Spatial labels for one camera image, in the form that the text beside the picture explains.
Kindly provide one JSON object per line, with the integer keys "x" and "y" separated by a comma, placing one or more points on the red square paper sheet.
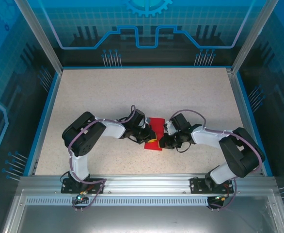
{"x": 156, "y": 125}

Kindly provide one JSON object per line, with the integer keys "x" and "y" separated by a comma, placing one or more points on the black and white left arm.
{"x": 83, "y": 136}

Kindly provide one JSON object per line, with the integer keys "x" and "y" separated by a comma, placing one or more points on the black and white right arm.
{"x": 239, "y": 155}

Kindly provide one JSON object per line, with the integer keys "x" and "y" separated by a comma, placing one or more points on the blue table edge strip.
{"x": 44, "y": 121}
{"x": 252, "y": 121}

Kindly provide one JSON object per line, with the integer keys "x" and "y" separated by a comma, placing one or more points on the grey metal tray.
{"x": 132, "y": 221}

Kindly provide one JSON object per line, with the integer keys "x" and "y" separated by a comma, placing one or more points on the blue circuit print side panel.
{"x": 6, "y": 72}
{"x": 277, "y": 72}

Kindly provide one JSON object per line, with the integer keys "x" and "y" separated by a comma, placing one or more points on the blue gear print panel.
{"x": 83, "y": 14}

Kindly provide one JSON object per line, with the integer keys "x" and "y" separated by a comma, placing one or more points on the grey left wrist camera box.
{"x": 146, "y": 122}

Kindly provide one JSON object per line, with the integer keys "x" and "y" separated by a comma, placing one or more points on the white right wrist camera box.
{"x": 169, "y": 127}

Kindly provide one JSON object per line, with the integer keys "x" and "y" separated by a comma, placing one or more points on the aluminium mounting rail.
{"x": 144, "y": 184}

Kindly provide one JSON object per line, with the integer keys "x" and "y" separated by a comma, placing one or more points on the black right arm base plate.
{"x": 195, "y": 185}

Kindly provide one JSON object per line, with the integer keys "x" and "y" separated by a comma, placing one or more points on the aluminium table side rail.
{"x": 243, "y": 121}

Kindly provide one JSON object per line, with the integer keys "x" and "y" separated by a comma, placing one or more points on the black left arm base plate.
{"x": 67, "y": 187}

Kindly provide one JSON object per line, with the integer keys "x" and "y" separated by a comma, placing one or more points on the aluminium frame post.
{"x": 251, "y": 36}
{"x": 43, "y": 41}

